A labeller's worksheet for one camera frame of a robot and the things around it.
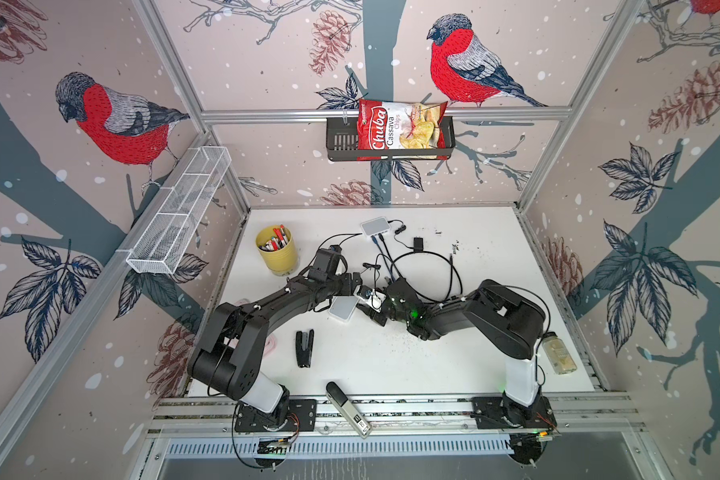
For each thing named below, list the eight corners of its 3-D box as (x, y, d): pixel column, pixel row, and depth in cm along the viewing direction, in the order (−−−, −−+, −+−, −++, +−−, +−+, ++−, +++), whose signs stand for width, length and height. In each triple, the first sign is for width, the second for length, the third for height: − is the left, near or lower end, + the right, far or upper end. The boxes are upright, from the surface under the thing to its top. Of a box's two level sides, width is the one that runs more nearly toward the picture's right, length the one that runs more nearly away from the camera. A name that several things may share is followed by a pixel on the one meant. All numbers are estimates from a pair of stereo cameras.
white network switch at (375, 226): (365, 237, 114) (365, 234, 112) (359, 225, 118) (359, 221, 116) (391, 230, 116) (391, 226, 114) (384, 218, 120) (384, 214, 119)
